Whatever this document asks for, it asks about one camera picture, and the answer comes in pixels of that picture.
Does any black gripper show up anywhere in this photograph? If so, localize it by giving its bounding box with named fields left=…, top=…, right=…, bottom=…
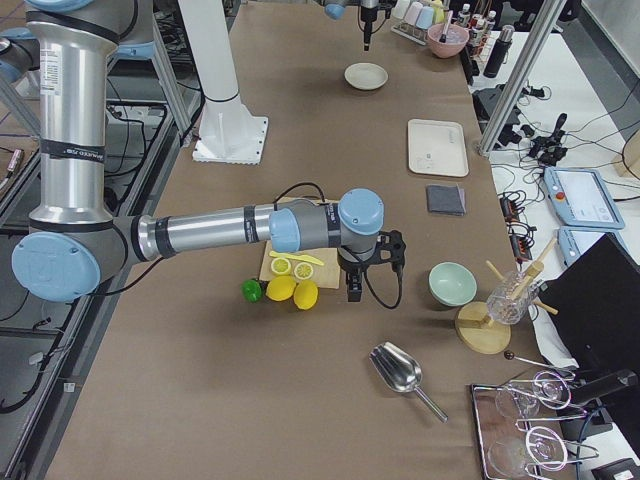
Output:
left=338, top=230, right=404, bottom=302
left=359, top=0, right=393, bottom=52

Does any beige round plate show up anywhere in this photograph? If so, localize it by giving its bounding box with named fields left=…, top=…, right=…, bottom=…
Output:
left=344, top=62, right=388, bottom=91

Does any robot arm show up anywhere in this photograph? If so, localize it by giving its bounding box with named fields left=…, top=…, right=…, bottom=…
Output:
left=318, top=0, right=397, bottom=52
left=11, top=1, right=405, bottom=303

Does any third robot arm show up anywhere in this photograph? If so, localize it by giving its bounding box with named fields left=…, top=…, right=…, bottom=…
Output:
left=1, top=27, right=40, bottom=88

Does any white rabbit tray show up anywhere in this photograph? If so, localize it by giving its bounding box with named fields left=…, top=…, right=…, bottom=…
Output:
left=408, top=119, right=469, bottom=178

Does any metal tray with glasses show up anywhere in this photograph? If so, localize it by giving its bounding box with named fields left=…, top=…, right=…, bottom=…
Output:
left=470, top=370, right=599, bottom=479

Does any wooden cutting board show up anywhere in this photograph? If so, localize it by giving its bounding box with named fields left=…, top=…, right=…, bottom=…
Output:
left=257, top=197, right=347, bottom=291

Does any pastel cups rack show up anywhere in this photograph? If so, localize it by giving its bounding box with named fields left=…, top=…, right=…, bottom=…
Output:
left=391, top=0, right=448, bottom=46

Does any upper whole lemon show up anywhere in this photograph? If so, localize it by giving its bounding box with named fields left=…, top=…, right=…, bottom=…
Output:
left=293, top=280, right=319, bottom=310

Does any whole lemon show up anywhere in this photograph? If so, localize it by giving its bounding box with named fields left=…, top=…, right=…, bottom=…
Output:
left=266, top=275, right=297, bottom=302
left=293, top=280, right=319, bottom=310

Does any upper lemon half slice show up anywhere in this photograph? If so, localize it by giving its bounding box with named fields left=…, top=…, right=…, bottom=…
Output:
left=292, top=262, right=315, bottom=281

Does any lemon half slice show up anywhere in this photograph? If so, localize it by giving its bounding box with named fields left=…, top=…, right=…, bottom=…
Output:
left=292, top=262, right=315, bottom=281
left=270, top=257, right=292, bottom=276

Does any yellow plastic knife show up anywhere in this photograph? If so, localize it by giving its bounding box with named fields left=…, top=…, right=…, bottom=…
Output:
left=268, top=250, right=325, bottom=266

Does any lower whole lemon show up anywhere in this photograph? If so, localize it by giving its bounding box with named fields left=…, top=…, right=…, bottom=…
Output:
left=266, top=275, right=297, bottom=302

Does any lower lemon half slice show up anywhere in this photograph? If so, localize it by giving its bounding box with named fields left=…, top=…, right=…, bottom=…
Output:
left=270, top=257, right=292, bottom=276

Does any pink bowl with ice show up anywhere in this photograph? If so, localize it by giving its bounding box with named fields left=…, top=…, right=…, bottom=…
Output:
left=426, top=24, right=469, bottom=59

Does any mint green bowl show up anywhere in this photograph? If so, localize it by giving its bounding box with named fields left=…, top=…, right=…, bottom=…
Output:
left=428, top=262, right=477, bottom=307

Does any metal scoop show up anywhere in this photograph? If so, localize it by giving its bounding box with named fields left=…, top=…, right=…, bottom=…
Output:
left=369, top=341, right=449, bottom=423

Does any green lime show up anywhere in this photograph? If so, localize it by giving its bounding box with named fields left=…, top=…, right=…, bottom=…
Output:
left=241, top=279, right=264, bottom=303

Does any grey folded cloth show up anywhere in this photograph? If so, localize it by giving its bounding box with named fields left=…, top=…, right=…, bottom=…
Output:
left=426, top=184, right=466, bottom=216

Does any wooden cup rack stand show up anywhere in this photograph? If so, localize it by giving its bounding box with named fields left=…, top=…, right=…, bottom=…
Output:
left=455, top=237, right=558, bottom=354

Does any black thermos bottle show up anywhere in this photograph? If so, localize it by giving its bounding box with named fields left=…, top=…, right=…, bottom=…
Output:
left=483, top=25, right=515, bottom=78

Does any clear glass cup on rack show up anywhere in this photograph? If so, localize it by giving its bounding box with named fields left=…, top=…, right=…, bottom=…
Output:
left=486, top=271, right=537, bottom=325

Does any lower teach pendant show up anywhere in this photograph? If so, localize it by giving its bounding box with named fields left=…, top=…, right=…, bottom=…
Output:
left=557, top=225, right=626, bottom=267

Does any teach pendant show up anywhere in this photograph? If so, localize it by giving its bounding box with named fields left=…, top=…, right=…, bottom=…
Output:
left=543, top=167, right=625, bottom=230
left=557, top=225, right=626, bottom=267

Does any black monitor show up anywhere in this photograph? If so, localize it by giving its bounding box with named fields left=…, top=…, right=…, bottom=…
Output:
left=540, top=233, right=639, bottom=372

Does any upper teach pendant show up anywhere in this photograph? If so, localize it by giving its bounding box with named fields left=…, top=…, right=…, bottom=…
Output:
left=543, top=167, right=625, bottom=230

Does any black handled metal tool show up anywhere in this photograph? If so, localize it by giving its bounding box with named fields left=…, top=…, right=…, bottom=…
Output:
left=439, top=10, right=453, bottom=43

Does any aluminium frame post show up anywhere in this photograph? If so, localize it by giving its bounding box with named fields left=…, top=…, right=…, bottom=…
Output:
left=477, top=0, right=566, bottom=157

